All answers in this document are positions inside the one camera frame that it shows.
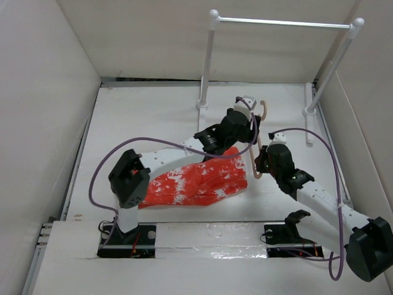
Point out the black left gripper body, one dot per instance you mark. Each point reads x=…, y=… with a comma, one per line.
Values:
x=247, y=134

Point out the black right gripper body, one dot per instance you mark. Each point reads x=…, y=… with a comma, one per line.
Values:
x=274, y=172

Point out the wooden clothes hanger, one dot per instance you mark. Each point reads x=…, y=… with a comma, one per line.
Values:
x=256, y=174

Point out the orange white tie-dye trousers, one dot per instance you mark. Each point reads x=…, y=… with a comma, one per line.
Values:
x=199, y=184

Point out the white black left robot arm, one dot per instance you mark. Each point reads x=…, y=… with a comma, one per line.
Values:
x=131, y=175

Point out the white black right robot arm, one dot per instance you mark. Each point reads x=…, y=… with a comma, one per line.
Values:
x=365, y=243

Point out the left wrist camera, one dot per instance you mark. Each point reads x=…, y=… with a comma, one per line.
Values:
x=245, y=105

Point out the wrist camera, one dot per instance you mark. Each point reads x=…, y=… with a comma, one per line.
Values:
x=245, y=105
x=277, y=138

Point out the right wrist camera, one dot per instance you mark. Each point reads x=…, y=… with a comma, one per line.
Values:
x=277, y=138

